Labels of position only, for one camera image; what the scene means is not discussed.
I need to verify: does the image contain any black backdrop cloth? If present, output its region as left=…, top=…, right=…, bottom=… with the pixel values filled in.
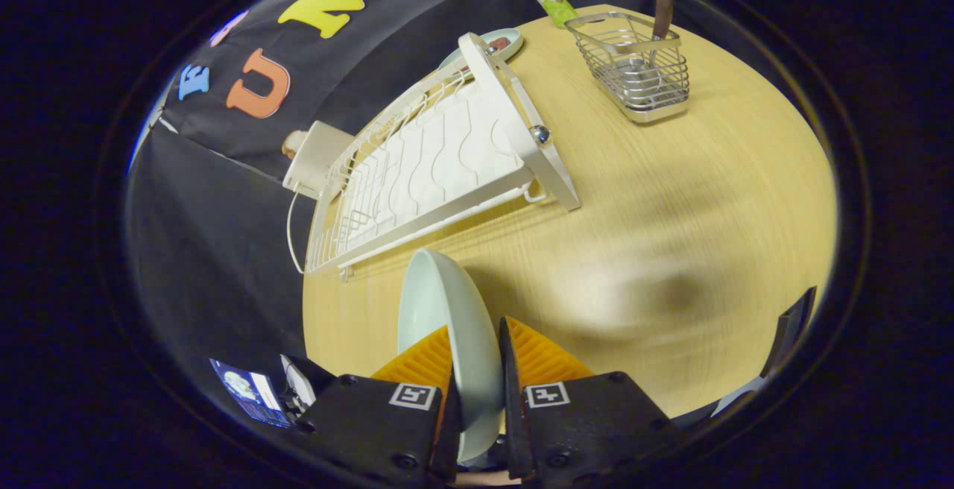
left=123, top=0, right=649, bottom=400

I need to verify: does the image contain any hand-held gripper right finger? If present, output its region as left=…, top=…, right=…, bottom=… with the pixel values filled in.
left=498, top=316, right=675, bottom=486

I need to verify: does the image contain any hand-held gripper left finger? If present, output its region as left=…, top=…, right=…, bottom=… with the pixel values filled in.
left=297, top=325, right=463, bottom=484

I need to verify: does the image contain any dark furniture piece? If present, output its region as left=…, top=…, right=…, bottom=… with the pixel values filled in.
left=760, top=286, right=818, bottom=379

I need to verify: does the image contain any metal wire basket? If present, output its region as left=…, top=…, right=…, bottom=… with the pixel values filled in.
left=564, top=11, right=691, bottom=124

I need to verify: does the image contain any pale green plate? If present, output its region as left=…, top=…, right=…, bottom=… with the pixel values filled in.
left=397, top=248, right=506, bottom=464

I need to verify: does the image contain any white wire dish rack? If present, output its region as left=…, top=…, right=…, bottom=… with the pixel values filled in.
left=302, top=32, right=582, bottom=281

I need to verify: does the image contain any computer monitor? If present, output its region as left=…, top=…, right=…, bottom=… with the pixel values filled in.
left=210, top=359, right=291, bottom=428

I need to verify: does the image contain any white toaster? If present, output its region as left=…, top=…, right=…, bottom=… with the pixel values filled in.
left=282, top=121, right=356, bottom=199

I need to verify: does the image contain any white box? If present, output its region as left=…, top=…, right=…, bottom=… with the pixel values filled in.
left=279, top=355, right=319, bottom=409

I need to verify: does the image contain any brown-handled metal spoon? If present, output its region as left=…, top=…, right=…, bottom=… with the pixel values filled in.
left=626, top=0, right=675, bottom=80

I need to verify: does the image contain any white power cable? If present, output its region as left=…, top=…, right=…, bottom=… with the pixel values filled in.
left=287, top=187, right=308, bottom=275

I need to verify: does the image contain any round dish with food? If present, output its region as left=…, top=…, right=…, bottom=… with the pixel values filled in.
left=438, top=28, right=524, bottom=72

